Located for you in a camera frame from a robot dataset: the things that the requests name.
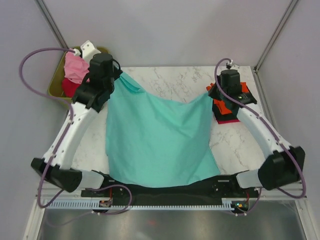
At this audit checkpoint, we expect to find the teal t shirt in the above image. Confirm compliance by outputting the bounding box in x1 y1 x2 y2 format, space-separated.
105 73 220 188

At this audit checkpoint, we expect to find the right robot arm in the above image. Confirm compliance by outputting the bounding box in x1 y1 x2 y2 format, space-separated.
208 69 306 197

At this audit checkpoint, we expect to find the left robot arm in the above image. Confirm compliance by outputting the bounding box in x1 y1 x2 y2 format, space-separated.
31 52 122 197

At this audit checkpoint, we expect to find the orange folded t shirt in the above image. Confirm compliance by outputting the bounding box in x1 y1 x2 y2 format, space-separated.
206 82 249 115

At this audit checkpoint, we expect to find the pink t shirt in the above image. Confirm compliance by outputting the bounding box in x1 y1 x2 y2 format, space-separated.
64 52 89 84

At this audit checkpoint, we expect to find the black folded t shirt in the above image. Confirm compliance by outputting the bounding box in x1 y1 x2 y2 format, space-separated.
211 87 253 123

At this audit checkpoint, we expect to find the magenta folded t shirt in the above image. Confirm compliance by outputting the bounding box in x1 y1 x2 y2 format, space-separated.
217 119 240 125

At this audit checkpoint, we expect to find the red t shirt in bin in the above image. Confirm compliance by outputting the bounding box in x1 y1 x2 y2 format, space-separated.
61 78 80 98

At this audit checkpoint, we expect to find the olive green plastic bin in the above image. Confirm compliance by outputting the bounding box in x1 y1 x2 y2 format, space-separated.
48 46 114 112

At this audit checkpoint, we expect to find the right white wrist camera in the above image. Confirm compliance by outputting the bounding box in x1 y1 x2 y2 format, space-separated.
226 59 240 71

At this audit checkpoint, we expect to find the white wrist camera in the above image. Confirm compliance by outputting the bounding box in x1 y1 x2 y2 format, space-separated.
73 40 101 64
226 59 240 71

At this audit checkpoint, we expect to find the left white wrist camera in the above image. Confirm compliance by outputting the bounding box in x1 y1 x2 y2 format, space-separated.
73 40 101 64

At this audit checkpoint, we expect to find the left aluminium frame post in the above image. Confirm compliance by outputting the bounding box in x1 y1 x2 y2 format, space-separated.
34 0 68 49

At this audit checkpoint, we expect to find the aluminium frame post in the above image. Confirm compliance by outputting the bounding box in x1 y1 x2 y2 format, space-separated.
34 0 68 49
253 0 300 73

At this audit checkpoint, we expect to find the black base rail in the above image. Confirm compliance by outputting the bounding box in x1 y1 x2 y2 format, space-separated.
81 174 259 206

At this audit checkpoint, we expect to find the right aluminium frame post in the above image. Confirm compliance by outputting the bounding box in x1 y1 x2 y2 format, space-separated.
253 0 300 73

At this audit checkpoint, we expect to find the white slotted cable duct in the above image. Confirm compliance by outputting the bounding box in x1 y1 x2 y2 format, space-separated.
47 198 250 211

